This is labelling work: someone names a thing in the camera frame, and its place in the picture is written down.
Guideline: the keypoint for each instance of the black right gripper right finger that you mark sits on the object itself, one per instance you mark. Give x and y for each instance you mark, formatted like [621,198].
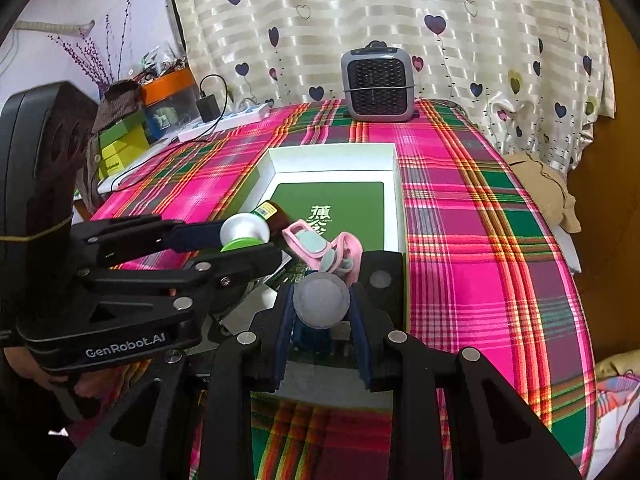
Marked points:
[450,408]

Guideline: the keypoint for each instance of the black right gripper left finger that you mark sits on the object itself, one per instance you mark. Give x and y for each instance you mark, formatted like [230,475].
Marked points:
[150,431]

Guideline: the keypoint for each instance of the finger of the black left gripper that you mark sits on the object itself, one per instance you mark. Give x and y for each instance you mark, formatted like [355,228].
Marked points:
[101,244]
[207,282]

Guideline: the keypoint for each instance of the white green spool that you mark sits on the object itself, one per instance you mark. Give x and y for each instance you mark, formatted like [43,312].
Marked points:
[243,230]

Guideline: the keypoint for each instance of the translucent white round lid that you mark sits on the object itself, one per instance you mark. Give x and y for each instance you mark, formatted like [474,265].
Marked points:
[321,300]

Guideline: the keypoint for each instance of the pink plastic clip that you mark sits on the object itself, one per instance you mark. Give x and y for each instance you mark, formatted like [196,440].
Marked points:
[347,257]

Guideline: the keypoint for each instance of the person's left hand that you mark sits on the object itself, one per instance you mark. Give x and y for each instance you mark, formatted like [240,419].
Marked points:
[89,385]

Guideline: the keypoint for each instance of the red-capped brown jar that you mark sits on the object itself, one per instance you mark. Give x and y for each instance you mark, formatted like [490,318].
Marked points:
[275,217]

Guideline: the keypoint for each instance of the yellow green cardboard box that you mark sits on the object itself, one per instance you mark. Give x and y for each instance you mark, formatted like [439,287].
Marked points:
[122,144]

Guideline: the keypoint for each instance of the pink contact lens case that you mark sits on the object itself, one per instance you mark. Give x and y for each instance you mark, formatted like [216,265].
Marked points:
[308,245]

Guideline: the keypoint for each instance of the brown cloth garment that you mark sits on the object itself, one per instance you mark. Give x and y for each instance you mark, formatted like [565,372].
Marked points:
[122,99]

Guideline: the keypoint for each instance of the white long flat board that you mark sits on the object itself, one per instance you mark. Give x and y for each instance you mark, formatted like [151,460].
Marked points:
[143,165]

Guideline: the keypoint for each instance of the orange-lidded storage bin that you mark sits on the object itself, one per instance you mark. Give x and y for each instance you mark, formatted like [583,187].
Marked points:
[169,103]

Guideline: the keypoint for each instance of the pink green plaid tablecloth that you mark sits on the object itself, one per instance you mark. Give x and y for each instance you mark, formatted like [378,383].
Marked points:
[484,268]

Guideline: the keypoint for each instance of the black power adapter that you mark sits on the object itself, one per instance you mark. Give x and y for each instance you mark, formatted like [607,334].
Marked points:
[208,108]

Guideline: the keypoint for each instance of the white power strip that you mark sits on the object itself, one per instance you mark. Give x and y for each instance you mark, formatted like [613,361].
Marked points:
[231,120]

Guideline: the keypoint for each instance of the black rectangular device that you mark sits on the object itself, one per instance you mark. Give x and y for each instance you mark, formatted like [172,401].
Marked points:
[382,275]

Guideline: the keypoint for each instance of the white green shallow box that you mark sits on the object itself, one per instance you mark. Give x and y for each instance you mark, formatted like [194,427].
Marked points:
[354,188]

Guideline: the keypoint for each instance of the purple dried flower branches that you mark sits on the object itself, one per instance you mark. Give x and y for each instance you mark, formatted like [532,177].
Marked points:
[102,65]

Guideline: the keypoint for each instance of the beige cushion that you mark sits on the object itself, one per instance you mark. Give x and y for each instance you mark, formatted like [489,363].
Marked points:
[547,189]

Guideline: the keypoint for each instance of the grey mini fan heater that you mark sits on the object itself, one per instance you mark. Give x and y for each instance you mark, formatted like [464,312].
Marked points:
[378,83]

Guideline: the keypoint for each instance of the wooden wardrobe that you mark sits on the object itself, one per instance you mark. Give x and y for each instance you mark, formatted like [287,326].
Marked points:
[606,187]

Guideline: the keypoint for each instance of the heart-patterned white curtain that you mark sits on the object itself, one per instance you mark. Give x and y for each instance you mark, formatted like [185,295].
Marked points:
[532,75]

